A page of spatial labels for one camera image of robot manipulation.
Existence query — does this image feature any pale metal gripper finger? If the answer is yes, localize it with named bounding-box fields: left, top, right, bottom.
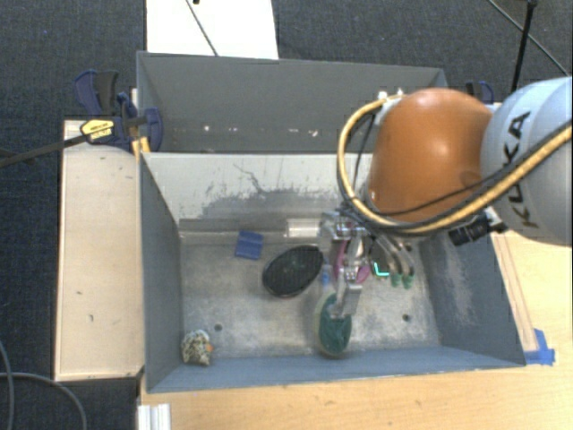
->
left=332, top=280, right=351, bottom=321
left=345, top=283, right=363, bottom=317

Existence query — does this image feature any grey metal bin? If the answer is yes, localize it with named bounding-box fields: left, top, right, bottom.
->
left=135, top=50, right=528, bottom=394

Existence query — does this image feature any black oval dish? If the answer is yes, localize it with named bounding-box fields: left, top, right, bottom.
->
left=261, top=245, right=325, bottom=299

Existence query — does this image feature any black cylinder on white bracket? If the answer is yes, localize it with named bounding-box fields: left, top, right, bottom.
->
left=449, top=207, right=510, bottom=247

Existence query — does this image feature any green and yellow oval sponge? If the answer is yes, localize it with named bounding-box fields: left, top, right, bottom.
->
left=312, top=290, right=354, bottom=359

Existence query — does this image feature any purple plastic thing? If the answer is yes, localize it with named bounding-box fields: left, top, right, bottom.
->
left=332, top=238, right=371, bottom=288

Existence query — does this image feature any pale wood flat board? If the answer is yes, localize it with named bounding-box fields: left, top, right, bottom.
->
left=53, top=118, right=147, bottom=383

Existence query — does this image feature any blue ribbed sponge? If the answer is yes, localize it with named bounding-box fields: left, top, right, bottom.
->
left=234, top=229, right=265, bottom=261

